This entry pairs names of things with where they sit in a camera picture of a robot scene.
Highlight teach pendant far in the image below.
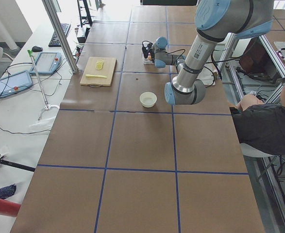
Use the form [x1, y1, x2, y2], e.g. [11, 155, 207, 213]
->
[35, 52, 62, 75]

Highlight red cylinder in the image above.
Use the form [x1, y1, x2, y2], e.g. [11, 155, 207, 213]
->
[0, 199, 21, 217]

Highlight blue patterned cloth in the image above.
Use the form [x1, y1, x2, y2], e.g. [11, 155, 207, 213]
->
[0, 184, 17, 200]

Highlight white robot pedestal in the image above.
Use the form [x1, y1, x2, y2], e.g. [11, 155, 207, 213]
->
[198, 66, 216, 87]

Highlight metal rod green tip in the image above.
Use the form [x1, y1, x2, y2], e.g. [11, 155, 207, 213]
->
[27, 50, 49, 110]

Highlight teach pendant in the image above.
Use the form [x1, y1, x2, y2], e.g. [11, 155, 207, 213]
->
[0, 70, 33, 98]
[35, 52, 62, 75]

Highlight sliced lemon pieces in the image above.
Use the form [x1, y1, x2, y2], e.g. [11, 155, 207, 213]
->
[95, 59, 104, 70]

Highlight black tripod clamp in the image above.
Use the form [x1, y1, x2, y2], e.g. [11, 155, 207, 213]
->
[0, 155, 35, 172]

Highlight aluminium frame post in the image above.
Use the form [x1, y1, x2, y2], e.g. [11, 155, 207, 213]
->
[42, 0, 79, 74]

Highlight black computer mouse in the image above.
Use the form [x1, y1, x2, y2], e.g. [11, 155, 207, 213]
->
[32, 46, 43, 52]

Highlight person in black shirt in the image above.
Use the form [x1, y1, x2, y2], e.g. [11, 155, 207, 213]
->
[229, 78, 285, 155]

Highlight clear plastic egg box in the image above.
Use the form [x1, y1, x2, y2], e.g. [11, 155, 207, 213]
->
[142, 56, 154, 65]

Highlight black keyboard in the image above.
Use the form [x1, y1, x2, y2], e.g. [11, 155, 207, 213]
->
[48, 23, 71, 48]

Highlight wooden cutting board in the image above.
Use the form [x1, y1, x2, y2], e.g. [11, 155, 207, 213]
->
[80, 57, 117, 86]

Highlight yellow plastic knife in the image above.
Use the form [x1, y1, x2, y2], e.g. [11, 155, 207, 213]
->
[85, 74, 107, 78]

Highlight white bowl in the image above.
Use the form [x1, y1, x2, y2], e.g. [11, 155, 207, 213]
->
[139, 92, 157, 108]

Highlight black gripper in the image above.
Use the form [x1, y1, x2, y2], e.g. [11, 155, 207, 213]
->
[149, 49, 155, 62]

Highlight teach pendant near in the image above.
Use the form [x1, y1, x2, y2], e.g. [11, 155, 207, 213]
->
[0, 70, 33, 98]

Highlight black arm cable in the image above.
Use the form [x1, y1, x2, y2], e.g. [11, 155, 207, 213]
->
[166, 48, 245, 85]

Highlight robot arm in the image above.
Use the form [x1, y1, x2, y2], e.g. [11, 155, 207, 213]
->
[150, 0, 274, 105]

